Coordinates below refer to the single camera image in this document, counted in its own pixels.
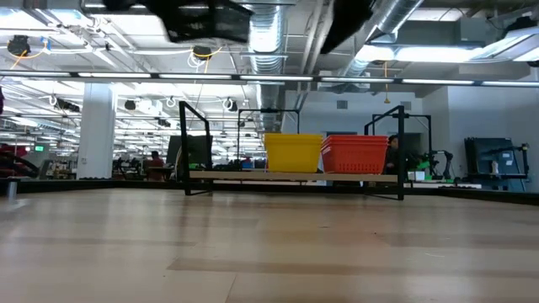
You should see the yellow plastic basket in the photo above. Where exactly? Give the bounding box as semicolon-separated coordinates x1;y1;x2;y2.
264;141;323;174
264;137;324;146
264;133;324;141

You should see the orange-red plastic basket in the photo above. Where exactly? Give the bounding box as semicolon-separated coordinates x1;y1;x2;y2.
321;140;388;175
322;134;389;143

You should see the black plastic basket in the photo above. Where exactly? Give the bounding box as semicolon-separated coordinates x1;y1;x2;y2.
158;0;254;44

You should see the black monitor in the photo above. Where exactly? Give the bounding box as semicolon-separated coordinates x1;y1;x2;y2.
166;134;214;170

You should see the long linear pendant light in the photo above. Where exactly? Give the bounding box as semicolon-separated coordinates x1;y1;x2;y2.
0;70;539;88

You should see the person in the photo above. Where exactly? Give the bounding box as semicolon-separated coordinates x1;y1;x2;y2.
144;150;167;182
383;134;406;176

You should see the white square pillar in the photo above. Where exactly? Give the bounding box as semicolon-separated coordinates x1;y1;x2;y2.
76;82;119;181

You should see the dark blue equipment cabinet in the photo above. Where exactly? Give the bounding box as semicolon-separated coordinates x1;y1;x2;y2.
463;136;531;194

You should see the red background equipment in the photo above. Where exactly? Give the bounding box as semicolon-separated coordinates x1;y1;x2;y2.
0;142;43;178

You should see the white ceiling light panel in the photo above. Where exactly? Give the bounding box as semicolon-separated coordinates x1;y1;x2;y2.
475;24;539;64

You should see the wire shelf with wooden board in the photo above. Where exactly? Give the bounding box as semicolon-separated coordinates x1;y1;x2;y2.
178;100;408;202

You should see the silver corrugated ventilation duct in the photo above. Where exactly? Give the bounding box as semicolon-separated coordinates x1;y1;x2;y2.
242;0;296;132

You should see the black ceiling cable reel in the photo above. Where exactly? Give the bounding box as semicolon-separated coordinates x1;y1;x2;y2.
7;35;32;56
192;45;213;61

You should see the silver spiral air duct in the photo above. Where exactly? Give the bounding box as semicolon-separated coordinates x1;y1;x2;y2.
336;0;425;81

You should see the black aluminium table frame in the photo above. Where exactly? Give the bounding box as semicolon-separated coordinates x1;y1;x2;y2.
0;177;539;208

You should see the short silver post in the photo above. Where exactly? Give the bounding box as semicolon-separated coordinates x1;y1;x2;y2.
5;178;19;204

